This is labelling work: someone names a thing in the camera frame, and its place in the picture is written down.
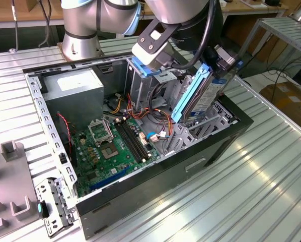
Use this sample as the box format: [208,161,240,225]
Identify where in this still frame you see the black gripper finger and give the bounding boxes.
[214,44,237,78]

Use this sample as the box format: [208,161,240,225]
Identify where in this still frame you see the hard disk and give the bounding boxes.
[171,63,243,124]

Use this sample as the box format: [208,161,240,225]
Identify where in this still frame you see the grey metal disk bay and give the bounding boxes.
[163,100,240,155]

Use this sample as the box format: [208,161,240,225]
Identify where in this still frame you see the long wooden desk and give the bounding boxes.
[0,0,291,48]

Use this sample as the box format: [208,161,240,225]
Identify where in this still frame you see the blue plastic drive latch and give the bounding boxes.
[131,57,162,78]

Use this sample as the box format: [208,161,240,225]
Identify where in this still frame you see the metal slat side table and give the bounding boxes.
[231,17,301,74]

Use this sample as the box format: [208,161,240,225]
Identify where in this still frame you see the grey metal drive cage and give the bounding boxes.
[124,56,189,113]

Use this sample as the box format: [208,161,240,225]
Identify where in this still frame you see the brown cardboard box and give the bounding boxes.
[259,81,301,129]

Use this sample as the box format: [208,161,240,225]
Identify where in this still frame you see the white plug blue loop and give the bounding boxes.
[145,131,162,144]

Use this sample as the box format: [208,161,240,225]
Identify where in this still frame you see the black RAM slot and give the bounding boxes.
[116,122,144,163]
[122,119,151,160]

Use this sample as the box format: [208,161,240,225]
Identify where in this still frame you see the metal socket cover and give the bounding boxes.
[87,117,115,147]

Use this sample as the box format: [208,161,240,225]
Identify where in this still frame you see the grey power supply unit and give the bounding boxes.
[41,68,105,130]

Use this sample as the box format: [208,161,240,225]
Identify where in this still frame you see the CPU socket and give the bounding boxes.
[99,141,121,161]

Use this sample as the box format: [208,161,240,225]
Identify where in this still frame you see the black open PC case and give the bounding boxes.
[22,45,254,240]

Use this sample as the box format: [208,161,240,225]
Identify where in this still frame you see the green motherboard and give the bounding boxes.
[69,116,164,199]

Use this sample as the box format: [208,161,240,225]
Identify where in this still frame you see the blue expansion slot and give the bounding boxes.
[89,166,129,192]

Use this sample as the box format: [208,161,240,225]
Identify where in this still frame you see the black clip teal tab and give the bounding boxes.
[36,200,50,219]

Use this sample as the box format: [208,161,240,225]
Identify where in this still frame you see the grey parts rack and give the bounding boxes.
[0,140,45,242]

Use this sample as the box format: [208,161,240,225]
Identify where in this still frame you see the black camera cable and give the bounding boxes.
[172,0,218,69]

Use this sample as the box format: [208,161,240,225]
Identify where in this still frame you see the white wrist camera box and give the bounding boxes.
[131,19,183,73]

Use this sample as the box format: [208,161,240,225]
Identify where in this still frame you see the orange black wire bundle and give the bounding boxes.
[102,92,181,142]

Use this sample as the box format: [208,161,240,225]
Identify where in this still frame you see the hinged metal card bracket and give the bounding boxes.
[34,176,79,239]

